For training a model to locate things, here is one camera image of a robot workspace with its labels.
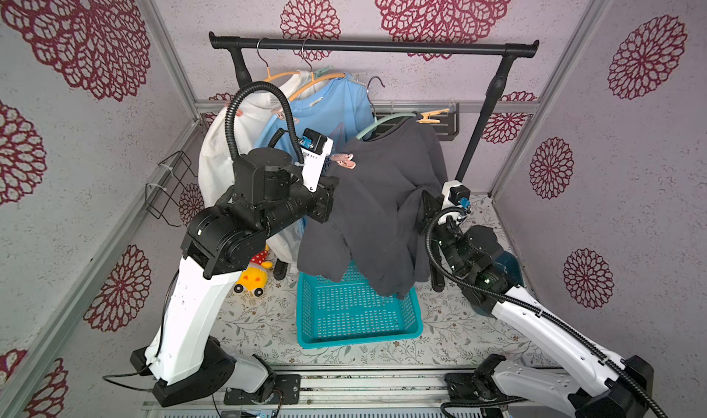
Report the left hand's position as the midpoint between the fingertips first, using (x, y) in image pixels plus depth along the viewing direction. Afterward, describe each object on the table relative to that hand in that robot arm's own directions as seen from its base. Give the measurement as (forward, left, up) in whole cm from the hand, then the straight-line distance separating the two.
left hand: (330, 184), depth 54 cm
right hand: (+6, -22, -8) cm, 24 cm away
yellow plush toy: (+1, +28, -42) cm, 50 cm away
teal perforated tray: (-8, -4, -49) cm, 50 cm away
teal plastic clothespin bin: (+7, -59, -47) cm, 75 cm away
